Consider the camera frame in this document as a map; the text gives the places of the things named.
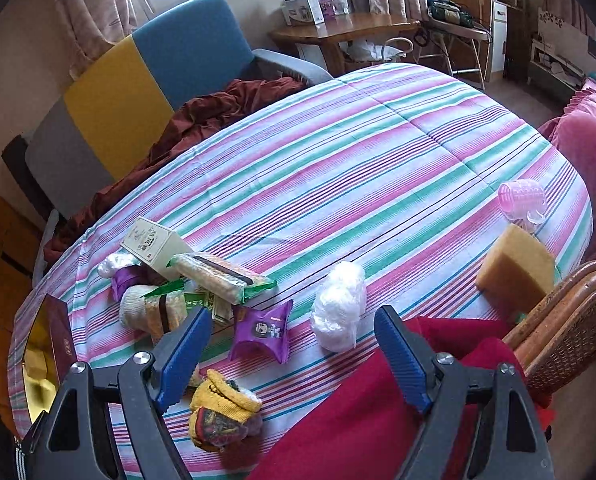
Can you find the yellow sponge block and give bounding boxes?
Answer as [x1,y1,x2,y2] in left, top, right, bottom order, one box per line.
[474,224,555,313]

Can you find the white cream tea box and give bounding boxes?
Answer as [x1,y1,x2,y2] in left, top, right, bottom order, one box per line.
[120,217,191,281]

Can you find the cracker pack with barcode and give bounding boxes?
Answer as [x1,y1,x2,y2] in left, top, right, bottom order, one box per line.
[168,252,277,306]

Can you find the purple snack packet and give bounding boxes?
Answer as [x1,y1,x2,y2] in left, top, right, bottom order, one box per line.
[228,299,293,364]
[112,264,165,301]

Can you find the white plastic bag ball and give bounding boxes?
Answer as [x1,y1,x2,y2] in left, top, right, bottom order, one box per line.
[310,261,367,352]

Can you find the cream sock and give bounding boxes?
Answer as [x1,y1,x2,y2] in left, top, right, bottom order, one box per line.
[119,285,158,333]

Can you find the gold tin box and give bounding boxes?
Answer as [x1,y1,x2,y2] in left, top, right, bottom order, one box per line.
[22,295,78,422]

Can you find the wicker chair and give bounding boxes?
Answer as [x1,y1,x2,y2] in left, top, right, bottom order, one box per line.
[504,260,596,396]

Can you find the small white wrapped ball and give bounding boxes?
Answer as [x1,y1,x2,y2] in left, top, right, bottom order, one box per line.
[97,252,140,278]

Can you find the small green tea box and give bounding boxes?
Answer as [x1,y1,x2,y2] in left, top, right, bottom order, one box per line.
[184,290,233,326]

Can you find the wooden wardrobe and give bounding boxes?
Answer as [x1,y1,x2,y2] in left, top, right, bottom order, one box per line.
[0,171,43,436]

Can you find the pink plastic cup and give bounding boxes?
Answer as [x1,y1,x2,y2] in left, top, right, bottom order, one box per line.
[497,179,545,226]

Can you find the black rolled mat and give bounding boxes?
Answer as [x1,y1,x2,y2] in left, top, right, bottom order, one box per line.
[1,134,60,226]

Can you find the striped bed cover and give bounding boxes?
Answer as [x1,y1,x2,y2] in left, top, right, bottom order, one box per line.
[7,64,593,479]

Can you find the grey yellow blue armchair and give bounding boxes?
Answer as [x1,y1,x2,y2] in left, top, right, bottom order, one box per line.
[23,0,331,217]

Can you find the dark red blanket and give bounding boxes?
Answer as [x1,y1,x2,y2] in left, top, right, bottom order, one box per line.
[43,76,307,266]

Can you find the low wooden shelf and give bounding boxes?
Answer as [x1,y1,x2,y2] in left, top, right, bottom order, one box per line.
[526,39,586,104]

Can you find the metal folding stand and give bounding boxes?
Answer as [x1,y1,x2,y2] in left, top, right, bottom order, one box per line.
[418,0,492,91]

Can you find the left beige curtain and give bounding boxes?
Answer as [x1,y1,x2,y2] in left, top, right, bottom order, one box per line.
[54,0,148,79]

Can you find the wooden desk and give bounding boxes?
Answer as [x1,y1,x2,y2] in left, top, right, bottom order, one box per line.
[269,13,420,77]

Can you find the white appliance box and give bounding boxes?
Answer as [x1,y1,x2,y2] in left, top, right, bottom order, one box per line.
[281,0,325,26]

